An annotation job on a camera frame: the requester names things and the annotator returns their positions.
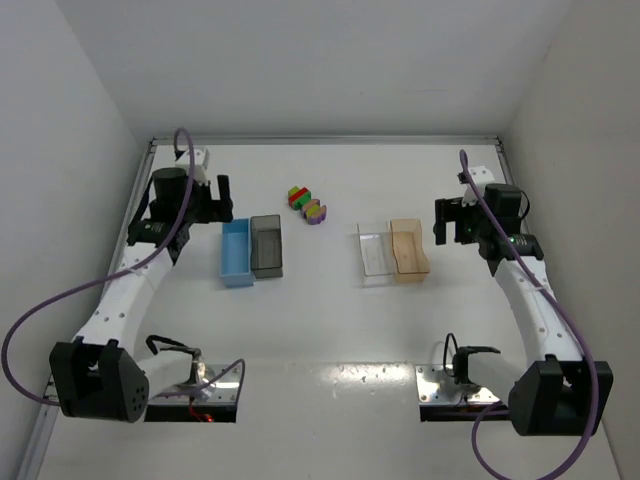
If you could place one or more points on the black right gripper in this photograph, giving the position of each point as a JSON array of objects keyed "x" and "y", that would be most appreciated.
[{"x": 454, "y": 220}]

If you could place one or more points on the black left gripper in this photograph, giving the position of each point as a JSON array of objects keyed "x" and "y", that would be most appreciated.
[{"x": 213, "y": 203}]

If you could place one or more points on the tan lego brick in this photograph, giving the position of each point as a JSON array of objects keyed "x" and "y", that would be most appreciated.
[{"x": 309, "y": 205}]

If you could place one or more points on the red lego brick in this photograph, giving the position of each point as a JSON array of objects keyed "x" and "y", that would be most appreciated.
[{"x": 292, "y": 200}]

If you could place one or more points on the dark green lego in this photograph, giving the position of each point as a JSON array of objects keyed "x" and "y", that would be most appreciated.
[{"x": 296, "y": 191}]

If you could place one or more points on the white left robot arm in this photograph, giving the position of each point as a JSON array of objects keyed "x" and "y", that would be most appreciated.
[{"x": 94, "y": 374}]

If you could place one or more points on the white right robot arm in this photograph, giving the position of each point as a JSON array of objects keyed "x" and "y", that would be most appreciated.
[{"x": 557, "y": 392}]

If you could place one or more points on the orange translucent plastic bin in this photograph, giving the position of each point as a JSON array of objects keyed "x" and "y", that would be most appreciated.
[{"x": 412, "y": 265}]

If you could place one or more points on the smoky grey plastic bin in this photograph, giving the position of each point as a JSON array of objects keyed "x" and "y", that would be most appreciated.
[{"x": 266, "y": 247}]

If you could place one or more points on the clear plastic bin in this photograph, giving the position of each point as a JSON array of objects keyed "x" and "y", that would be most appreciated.
[{"x": 376, "y": 254}]

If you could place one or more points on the light blue plastic bin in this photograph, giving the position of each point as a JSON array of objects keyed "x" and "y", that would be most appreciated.
[{"x": 235, "y": 263}]

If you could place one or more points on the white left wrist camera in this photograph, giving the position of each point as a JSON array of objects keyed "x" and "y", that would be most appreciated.
[{"x": 201, "y": 163}]

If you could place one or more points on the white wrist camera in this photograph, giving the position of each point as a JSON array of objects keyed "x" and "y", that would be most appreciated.
[
  {"x": 201, "y": 163},
  {"x": 481, "y": 176}
]

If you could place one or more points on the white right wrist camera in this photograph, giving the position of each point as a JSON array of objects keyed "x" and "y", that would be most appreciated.
[{"x": 481, "y": 176}]

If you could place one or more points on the aluminium table frame rail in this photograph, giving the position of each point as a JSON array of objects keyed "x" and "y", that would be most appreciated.
[{"x": 330, "y": 389}]

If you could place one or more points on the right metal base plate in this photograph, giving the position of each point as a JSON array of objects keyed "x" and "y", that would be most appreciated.
[{"x": 437, "y": 389}]

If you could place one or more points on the metal base plate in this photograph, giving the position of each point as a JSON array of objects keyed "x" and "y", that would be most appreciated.
[
  {"x": 437, "y": 389},
  {"x": 218, "y": 385}
]

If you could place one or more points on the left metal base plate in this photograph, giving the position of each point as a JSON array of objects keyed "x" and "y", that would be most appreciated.
[{"x": 218, "y": 385}]

